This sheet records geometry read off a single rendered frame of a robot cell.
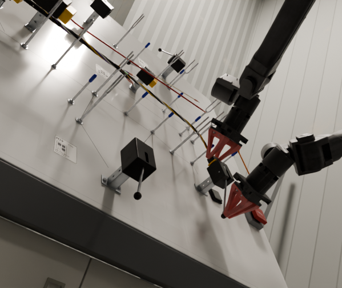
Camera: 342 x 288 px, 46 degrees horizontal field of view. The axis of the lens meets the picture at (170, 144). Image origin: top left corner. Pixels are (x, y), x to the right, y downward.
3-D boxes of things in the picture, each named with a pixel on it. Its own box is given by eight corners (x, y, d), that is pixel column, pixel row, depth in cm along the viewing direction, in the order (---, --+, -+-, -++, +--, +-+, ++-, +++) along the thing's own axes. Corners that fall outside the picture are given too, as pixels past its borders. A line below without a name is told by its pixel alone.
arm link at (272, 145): (316, 134, 91) (323, 171, 92) (304, 127, 102) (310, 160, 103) (262, 146, 92) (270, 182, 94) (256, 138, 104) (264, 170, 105)
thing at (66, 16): (62, 14, 97) (70, 4, 96) (69, 20, 98) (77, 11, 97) (57, 18, 94) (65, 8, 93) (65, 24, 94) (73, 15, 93)
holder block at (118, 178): (101, 215, 69) (140, 180, 65) (101, 168, 79) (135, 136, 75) (122, 226, 71) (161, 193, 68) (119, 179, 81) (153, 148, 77)
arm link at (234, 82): (254, 82, 99) (270, 71, 104) (215, 62, 103) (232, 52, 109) (241, 121, 106) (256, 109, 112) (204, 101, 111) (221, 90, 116)
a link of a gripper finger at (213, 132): (194, 150, 109) (213, 120, 108) (210, 159, 113) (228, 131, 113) (210, 160, 104) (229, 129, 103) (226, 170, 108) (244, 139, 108)
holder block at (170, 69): (148, 58, 153) (164, 41, 150) (169, 79, 155) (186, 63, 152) (146, 61, 149) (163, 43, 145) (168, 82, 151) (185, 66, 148)
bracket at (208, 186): (196, 191, 105) (210, 179, 103) (193, 184, 107) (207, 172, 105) (207, 196, 108) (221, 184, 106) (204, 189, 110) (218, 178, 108)
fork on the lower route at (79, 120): (79, 125, 83) (124, 78, 78) (73, 118, 83) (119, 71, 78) (84, 124, 85) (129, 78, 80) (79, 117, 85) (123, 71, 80)
